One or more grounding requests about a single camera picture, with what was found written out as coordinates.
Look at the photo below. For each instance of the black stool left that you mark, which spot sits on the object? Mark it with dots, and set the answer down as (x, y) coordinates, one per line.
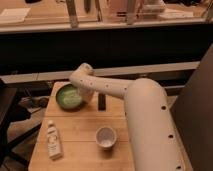
(11, 111)

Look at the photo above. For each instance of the dark chair back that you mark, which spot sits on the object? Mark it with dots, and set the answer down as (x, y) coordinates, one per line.
(193, 114)

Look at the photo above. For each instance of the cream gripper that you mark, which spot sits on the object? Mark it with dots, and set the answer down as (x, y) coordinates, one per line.
(86, 94)

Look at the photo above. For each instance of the small white cup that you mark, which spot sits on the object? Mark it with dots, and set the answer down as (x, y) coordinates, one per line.
(106, 137)

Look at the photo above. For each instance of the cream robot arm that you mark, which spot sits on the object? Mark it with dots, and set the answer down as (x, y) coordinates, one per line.
(150, 125)

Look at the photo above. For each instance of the green ceramic bowl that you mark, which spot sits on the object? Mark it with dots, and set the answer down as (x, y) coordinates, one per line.
(67, 97)

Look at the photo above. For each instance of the black rectangular block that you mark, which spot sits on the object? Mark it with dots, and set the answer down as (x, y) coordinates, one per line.
(101, 102)

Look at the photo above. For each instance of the white squeeze bottle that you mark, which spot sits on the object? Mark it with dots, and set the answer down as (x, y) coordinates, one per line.
(53, 141)

